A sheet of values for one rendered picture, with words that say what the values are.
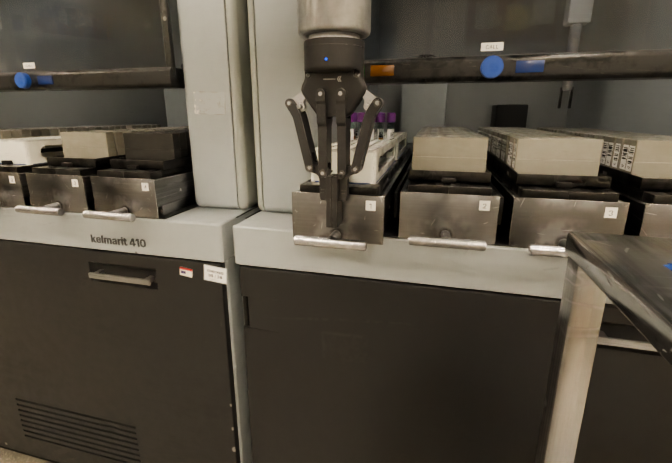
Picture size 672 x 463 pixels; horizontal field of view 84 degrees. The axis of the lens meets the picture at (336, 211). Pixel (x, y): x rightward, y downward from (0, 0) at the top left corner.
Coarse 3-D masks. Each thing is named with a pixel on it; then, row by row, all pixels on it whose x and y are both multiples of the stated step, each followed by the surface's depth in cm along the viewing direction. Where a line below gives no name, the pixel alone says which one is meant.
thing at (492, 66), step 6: (486, 60) 52; (492, 60) 52; (498, 60) 52; (480, 66) 53; (486, 66) 52; (492, 66) 52; (498, 66) 52; (486, 72) 53; (492, 72) 52; (498, 72) 52
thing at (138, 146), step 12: (132, 132) 74; (132, 144) 73; (144, 144) 72; (156, 144) 71; (168, 144) 71; (132, 156) 73; (144, 156) 73; (156, 156) 72; (168, 156) 71; (180, 156) 73
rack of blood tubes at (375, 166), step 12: (336, 144) 65; (372, 144) 65; (384, 144) 65; (336, 156) 55; (372, 156) 54; (384, 156) 80; (336, 168) 55; (372, 168) 54; (384, 168) 64; (312, 180) 57; (360, 180) 55; (372, 180) 55
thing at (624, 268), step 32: (576, 256) 29; (608, 256) 26; (640, 256) 26; (576, 288) 30; (608, 288) 24; (640, 288) 21; (576, 320) 31; (640, 320) 20; (576, 352) 31; (576, 384) 32; (544, 416) 35; (576, 416) 33; (544, 448) 35
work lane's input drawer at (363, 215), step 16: (400, 160) 85; (384, 176) 61; (400, 176) 75; (304, 192) 54; (352, 192) 53; (368, 192) 52; (384, 192) 55; (304, 208) 54; (320, 208) 54; (352, 208) 53; (368, 208) 52; (384, 208) 52; (304, 224) 55; (320, 224) 54; (352, 224) 53; (368, 224) 53; (384, 224) 53; (304, 240) 51; (320, 240) 50; (336, 240) 50; (352, 240) 50; (368, 240) 53
